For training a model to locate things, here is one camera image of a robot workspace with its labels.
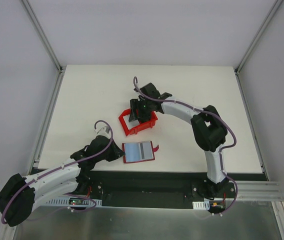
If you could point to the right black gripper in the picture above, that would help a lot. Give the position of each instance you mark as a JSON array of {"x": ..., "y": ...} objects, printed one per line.
[{"x": 141, "y": 111}]

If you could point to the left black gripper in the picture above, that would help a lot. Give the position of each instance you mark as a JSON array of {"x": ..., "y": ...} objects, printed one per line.
[{"x": 112, "y": 152}]

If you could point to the red plastic bin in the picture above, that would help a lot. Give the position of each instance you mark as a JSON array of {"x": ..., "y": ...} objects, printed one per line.
[{"x": 135, "y": 127}]

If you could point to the red leather card holder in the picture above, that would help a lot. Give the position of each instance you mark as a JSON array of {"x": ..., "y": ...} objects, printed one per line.
[{"x": 137, "y": 152}]

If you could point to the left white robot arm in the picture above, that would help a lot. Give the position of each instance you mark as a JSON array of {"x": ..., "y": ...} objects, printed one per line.
[{"x": 21, "y": 195}]

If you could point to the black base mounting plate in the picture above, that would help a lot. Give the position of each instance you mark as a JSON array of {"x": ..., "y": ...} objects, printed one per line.
[{"x": 132, "y": 189}]

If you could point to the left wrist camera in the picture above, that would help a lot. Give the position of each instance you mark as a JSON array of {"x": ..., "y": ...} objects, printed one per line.
[{"x": 105, "y": 131}]

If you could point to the left white cable duct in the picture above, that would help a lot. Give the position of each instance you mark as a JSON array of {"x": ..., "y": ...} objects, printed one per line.
[{"x": 67, "y": 201}]

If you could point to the white cable duct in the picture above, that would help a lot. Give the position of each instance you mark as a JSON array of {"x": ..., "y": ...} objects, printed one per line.
[
  {"x": 67, "y": 201},
  {"x": 201, "y": 205}
]

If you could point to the left aluminium frame post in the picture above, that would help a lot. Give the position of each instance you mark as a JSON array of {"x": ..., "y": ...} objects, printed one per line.
[{"x": 41, "y": 34}]

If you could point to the aluminium frame post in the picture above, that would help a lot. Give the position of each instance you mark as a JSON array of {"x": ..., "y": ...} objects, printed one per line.
[
  {"x": 41, "y": 34},
  {"x": 259, "y": 34}
]

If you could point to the right white cable duct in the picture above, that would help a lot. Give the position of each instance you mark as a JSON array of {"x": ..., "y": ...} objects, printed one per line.
[{"x": 201, "y": 205}]

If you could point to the right aluminium frame post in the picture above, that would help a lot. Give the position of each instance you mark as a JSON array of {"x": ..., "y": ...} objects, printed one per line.
[{"x": 259, "y": 34}]

